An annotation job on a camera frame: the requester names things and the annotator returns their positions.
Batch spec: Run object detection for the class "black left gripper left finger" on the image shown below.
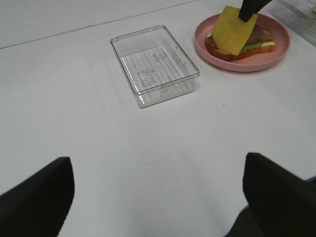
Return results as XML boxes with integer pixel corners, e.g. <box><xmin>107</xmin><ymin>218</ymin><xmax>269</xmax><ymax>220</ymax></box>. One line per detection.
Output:
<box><xmin>0</xmin><ymin>157</ymin><xmax>75</xmax><ymax>237</ymax></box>

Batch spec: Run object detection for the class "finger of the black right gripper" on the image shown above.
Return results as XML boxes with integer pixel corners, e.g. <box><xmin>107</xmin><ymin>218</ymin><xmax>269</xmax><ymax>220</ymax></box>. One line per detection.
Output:
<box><xmin>238</xmin><ymin>0</ymin><xmax>272</xmax><ymax>22</ymax></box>

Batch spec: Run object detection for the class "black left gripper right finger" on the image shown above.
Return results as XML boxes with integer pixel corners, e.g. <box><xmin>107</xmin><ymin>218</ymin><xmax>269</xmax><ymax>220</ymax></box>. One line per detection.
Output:
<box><xmin>242</xmin><ymin>153</ymin><xmax>316</xmax><ymax>237</ymax></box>

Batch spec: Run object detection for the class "yellow cheese slice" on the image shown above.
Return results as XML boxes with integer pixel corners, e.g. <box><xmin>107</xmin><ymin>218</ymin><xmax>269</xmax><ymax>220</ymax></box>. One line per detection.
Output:
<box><xmin>212</xmin><ymin>5</ymin><xmax>258</xmax><ymax>55</ymax></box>

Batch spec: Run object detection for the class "green lettuce leaf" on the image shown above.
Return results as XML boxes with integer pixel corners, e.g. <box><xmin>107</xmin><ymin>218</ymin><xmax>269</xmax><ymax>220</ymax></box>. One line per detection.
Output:
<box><xmin>241</xmin><ymin>41</ymin><xmax>263</xmax><ymax>52</ymax></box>

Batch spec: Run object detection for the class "bread slice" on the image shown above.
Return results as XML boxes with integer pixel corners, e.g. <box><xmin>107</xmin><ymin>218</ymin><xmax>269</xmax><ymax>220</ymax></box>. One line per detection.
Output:
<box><xmin>204</xmin><ymin>35</ymin><xmax>276</xmax><ymax>61</ymax></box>

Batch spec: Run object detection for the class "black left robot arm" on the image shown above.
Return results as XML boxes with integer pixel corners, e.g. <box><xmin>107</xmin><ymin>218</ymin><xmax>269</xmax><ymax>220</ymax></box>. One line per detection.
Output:
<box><xmin>0</xmin><ymin>153</ymin><xmax>316</xmax><ymax>237</ymax></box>

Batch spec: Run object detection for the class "clear right plastic tray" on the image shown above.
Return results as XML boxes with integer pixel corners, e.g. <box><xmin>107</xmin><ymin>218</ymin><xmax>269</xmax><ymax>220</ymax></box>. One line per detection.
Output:
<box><xmin>267</xmin><ymin>0</ymin><xmax>316</xmax><ymax>46</ymax></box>

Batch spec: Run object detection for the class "clear plastic tray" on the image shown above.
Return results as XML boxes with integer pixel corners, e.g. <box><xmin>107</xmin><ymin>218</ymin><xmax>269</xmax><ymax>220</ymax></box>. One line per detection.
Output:
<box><xmin>267</xmin><ymin>0</ymin><xmax>316</xmax><ymax>46</ymax></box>
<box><xmin>110</xmin><ymin>25</ymin><xmax>200</xmax><ymax>108</ymax></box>

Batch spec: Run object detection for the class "pink round plate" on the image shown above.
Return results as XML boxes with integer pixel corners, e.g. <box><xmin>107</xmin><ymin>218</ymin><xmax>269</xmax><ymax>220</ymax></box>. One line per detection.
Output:
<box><xmin>194</xmin><ymin>14</ymin><xmax>291</xmax><ymax>72</ymax></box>

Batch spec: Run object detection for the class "clear left plastic tray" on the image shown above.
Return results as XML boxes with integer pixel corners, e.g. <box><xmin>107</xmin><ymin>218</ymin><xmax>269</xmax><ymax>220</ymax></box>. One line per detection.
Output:
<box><xmin>110</xmin><ymin>25</ymin><xmax>200</xmax><ymax>108</ymax></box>

